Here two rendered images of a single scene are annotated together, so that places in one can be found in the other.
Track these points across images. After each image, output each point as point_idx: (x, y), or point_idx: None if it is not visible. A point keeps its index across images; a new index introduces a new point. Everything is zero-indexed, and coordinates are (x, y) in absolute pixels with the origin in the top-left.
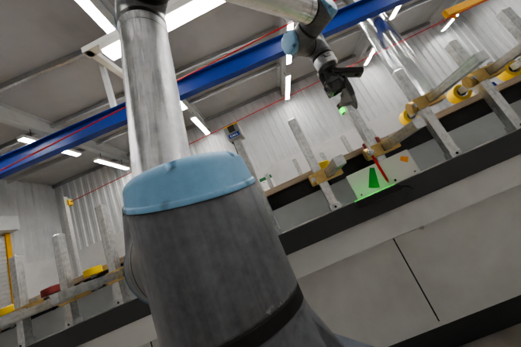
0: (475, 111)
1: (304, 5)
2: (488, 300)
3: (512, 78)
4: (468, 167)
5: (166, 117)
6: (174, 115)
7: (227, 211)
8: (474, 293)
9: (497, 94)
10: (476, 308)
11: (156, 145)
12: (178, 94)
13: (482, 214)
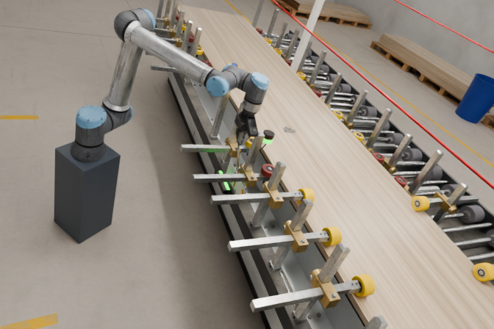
0: None
1: (193, 78)
2: (250, 273)
3: (343, 282)
4: (244, 232)
5: (116, 84)
6: (120, 84)
7: (79, 128)
8: (250, 265)
9: (282, 247)
10: (246, 266)
11: (111, 90)
12: (129, 75)
13: None
